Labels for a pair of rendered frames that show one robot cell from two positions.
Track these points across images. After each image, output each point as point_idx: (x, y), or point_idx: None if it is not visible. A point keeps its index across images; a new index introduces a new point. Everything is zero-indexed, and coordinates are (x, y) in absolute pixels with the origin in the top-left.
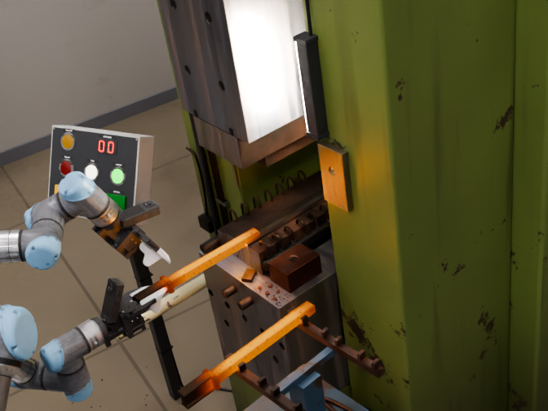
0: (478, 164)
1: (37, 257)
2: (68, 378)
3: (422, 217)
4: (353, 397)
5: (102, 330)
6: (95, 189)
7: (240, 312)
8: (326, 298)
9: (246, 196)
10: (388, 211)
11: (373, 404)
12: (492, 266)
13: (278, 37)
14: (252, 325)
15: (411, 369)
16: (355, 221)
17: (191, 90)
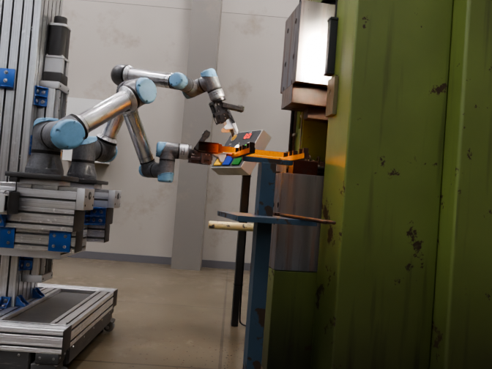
0: (416, 105)
1: (173, 77)
2: (162, 162)
3: (369, 111)
4: (316, 282)
5: (189, 147)
6: (215, 76)
7: None
8: (314, 189)
9: None
10: (348, 97)
11: (323, 277)
12: (423, 194)
13: (326, 36)
14: None
15: (345, 223)
16: (335, 123)
17: (284, 75)
